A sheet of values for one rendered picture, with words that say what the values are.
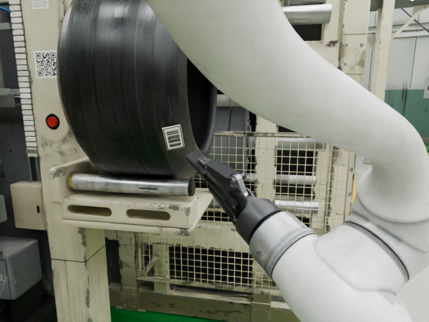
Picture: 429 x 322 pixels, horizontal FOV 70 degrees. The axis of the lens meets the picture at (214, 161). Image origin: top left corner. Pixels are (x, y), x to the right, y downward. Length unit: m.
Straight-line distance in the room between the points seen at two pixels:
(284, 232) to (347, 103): 0.23
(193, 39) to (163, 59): 0.48
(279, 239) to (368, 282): 0.11
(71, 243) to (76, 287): 0.15
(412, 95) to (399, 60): 1.00
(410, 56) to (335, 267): 9.60
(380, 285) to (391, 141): 0.17
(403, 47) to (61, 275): 9.56
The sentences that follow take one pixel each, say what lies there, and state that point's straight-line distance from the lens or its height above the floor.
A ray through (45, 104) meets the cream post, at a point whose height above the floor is 1.11.
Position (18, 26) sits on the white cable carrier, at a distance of 1.09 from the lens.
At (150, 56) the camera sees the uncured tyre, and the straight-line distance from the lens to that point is 0.66.
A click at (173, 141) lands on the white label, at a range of 0.69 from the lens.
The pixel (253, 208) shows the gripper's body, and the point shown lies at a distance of 0.47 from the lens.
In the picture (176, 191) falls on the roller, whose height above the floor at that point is 0.90.
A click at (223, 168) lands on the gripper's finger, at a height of 1.01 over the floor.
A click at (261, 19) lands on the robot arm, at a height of 1.16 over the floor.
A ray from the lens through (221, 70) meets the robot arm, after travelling 0.19.
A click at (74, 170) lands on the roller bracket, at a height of 0.93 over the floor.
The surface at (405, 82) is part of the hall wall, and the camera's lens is 9.87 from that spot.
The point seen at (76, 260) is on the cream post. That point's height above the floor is 0.62.
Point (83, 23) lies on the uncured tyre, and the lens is 0.75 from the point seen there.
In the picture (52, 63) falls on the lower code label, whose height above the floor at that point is 1.22.
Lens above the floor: 1.12
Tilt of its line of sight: 11 degrees down
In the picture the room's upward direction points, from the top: straight up
